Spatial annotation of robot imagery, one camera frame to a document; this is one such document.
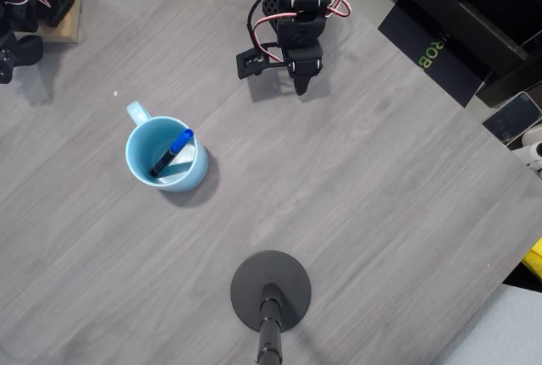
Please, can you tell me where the white plastic device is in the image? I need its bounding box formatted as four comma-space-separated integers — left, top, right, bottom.
510, 125, 542, 178

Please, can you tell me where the black box green lettering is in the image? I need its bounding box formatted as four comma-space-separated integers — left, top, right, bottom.
377, 0, 493, 109

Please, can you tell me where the wooden base board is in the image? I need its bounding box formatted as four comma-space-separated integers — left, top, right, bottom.
12, 0, 84, 45

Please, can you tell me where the black gripper camera module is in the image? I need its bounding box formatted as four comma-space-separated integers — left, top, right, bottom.
235, 42, 289, 81

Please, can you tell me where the black smartphone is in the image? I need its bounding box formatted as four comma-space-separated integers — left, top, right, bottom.
481, 91, 542, 148

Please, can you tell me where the light blue ceramic mug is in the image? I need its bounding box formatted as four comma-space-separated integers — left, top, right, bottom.
124, 101, 209, 193

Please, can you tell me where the blue capped black marker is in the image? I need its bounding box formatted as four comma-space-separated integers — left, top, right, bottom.
148, 128, 195, 179

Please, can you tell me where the black camera cable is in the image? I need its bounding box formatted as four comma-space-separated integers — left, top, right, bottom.
246, 0, 274, 51

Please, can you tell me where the light gray fabric cushion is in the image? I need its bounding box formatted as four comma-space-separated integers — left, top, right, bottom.
431, 283, 542, 365

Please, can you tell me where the yellow object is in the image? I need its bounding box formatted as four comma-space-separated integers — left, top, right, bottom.
521, 236, 542, 279

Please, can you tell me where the black round base camera stand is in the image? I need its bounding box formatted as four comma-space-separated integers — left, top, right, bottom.
230, 250, 312, 365

